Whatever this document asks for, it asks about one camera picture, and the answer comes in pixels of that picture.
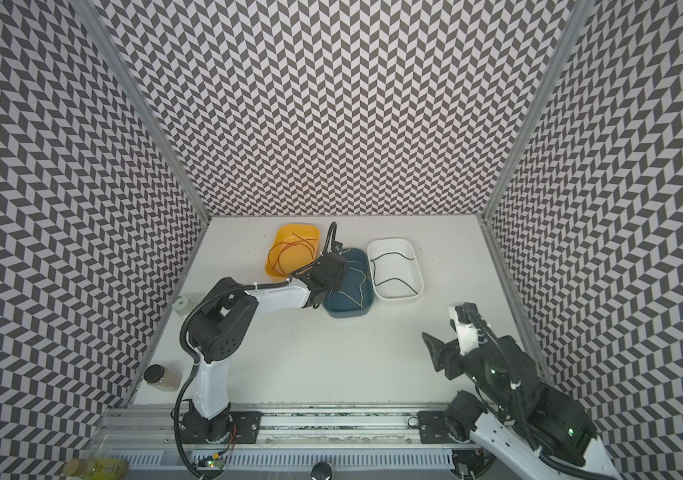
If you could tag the clear jar white lid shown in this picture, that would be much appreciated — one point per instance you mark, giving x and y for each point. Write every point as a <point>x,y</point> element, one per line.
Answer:
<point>183,306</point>

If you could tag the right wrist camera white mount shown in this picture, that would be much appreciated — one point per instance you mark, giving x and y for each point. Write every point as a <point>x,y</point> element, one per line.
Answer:
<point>469,337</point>

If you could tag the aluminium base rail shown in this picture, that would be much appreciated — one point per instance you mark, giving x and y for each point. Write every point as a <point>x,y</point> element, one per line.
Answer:
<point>291,438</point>

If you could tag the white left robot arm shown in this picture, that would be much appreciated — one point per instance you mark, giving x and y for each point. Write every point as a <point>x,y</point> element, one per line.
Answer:
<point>216,328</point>

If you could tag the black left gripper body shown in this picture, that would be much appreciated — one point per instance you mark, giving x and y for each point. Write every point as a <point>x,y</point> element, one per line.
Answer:
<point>337,280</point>

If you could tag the aluminium corner post left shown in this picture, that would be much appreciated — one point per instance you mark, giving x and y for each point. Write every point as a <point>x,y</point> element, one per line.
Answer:
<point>87,11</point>

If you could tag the white plastic bin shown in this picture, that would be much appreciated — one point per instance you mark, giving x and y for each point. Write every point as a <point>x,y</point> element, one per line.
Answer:
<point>395,270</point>

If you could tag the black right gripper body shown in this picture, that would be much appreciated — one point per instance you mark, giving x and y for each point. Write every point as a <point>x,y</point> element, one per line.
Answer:
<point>453,360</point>

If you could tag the aluminium corner post right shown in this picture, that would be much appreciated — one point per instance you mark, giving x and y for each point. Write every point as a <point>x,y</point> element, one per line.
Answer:
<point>576,22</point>

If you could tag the teal plastic bin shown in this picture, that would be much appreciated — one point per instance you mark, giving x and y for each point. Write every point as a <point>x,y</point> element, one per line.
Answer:
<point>356,296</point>

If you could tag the aluminium corner post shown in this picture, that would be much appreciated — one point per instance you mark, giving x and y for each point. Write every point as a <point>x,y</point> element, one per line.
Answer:
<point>576,22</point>
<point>87,11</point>

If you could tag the yellow bottle near rail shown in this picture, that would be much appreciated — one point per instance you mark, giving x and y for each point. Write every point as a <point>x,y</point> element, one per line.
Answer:
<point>96,468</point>

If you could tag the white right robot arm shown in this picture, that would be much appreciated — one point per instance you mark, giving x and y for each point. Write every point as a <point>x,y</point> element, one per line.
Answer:
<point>512,414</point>

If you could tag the yellow plastic bin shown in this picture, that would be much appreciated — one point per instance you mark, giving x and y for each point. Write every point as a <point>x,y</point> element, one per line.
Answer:
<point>295,246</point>

